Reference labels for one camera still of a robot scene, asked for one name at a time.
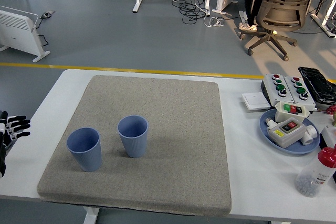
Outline red-capped clear bottle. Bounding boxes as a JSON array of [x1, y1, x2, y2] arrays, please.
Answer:
[[294, 146, 336, 198]]

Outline blue ribbed plastic cup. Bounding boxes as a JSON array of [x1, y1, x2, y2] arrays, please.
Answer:
[[66, 127, 102, 173], [117, 115, 149, 158]]

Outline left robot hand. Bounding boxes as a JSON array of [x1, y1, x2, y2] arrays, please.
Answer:
[[0, 110, 32, 178]]

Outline grey floor power strip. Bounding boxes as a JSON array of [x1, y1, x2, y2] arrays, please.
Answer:
[[39, 10, 56, 19]]

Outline grey red-black switch box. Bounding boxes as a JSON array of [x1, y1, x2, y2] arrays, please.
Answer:
[[265, 117, 307, 148]]

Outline beige office chair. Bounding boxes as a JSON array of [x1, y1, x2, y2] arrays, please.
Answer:
[[240, 0, 329, 62]]

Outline white green-red switch box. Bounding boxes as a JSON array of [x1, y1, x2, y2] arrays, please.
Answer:
[[275, 101, 311, 124]]

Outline white wall switch plate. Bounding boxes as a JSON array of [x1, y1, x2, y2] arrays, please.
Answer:
[[241, 92, 271, 111]]

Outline wide white panel heater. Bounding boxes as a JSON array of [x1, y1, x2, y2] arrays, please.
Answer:
[[0, 5, 50, 63]]

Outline white floor cable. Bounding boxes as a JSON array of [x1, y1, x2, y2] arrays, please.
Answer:
[[167, 0, 226, 28]]

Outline blue plate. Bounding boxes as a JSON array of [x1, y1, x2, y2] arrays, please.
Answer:
[[259, 108, 321, 155]]

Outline white table leg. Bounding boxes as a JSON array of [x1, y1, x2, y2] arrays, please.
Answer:
[[83, 206, 100, 224]]

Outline white pipe fitting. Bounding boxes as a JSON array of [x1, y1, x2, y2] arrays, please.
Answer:
[[300, 124, 318, 146]]

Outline grey-brown mat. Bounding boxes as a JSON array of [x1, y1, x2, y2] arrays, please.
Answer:
[[36, 74, 232, 216]]

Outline grey four-button control box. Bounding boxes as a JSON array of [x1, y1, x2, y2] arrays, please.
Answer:
[[263, 73, 295, 107], [284, 76, 317, 111]]

